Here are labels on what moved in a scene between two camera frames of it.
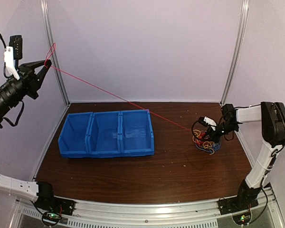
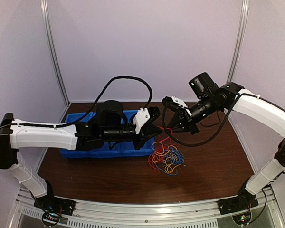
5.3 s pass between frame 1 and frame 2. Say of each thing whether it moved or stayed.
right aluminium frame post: stayed
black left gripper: moved
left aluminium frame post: stayed
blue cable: moved
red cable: moved
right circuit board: stayed
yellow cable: moved
